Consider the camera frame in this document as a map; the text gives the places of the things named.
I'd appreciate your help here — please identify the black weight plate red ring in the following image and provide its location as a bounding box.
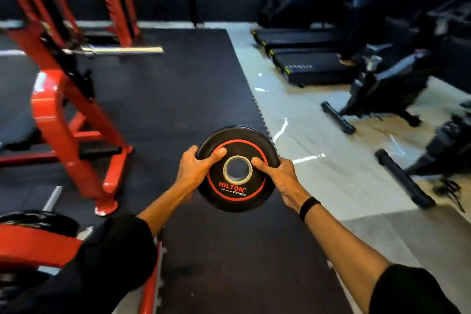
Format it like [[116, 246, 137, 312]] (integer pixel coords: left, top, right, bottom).
[[195, 125, 281, 214]]

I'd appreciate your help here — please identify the black rubber floor mat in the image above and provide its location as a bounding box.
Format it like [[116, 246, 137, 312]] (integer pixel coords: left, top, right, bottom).
[[0, 28, 354, 314]]

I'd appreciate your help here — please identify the person's left hand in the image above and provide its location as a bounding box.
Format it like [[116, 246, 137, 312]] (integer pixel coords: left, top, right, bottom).
[[174, 145, 228, 201]]

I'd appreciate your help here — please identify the silver barbell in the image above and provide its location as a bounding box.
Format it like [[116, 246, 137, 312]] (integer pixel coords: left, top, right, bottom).
[[62, 45, 165, 57]]

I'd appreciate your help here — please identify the black wristband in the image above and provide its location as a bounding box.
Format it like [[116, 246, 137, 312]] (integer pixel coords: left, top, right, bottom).
[[298, 197, 321, 223]]

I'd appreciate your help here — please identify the red plate storage frame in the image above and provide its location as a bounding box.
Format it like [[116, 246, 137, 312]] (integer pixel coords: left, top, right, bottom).
[[0, 223, 164, 314]]

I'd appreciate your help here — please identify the person's left forearm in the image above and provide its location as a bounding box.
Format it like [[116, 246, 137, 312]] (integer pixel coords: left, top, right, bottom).
[[136, 181, 193, 238]]

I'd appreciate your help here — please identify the person's right hand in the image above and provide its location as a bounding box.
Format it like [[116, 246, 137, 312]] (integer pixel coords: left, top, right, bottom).
[[251, 157, 312, 212]]

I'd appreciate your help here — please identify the person's right forearm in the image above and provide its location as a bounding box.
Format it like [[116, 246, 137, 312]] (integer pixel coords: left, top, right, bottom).
[[300, 203, 393, 314]]

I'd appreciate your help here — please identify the black exercise bike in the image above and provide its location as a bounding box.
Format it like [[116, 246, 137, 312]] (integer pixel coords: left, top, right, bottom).
[[321, 44, 440, 136], [374, 100, 471, 214]]

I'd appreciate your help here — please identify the black treadmill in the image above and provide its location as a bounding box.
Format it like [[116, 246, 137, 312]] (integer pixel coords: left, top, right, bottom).
[[251, 27, 344, 54], [270, 48, 361, 88]]

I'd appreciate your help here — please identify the red squat rack frame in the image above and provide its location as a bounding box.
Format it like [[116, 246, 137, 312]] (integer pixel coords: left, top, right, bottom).
[[0, 0, 162, 217]]

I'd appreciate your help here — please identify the black left shirt sleeve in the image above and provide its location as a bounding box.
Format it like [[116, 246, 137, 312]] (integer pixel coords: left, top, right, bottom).
[[0, 214, 157, 314]]

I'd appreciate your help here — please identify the black shirt sleeve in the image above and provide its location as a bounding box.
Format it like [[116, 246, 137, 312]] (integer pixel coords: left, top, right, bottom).
[[0, 214, 157, 314], [369, 264, 461, 314]]

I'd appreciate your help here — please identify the black right shirt sleeve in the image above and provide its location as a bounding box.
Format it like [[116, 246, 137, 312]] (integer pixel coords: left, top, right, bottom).
[[369, 264, 461, 314]]

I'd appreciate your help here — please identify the large black weight plate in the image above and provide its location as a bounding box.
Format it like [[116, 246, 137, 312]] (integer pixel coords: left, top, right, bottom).
[[0, 210, 80, 239]]

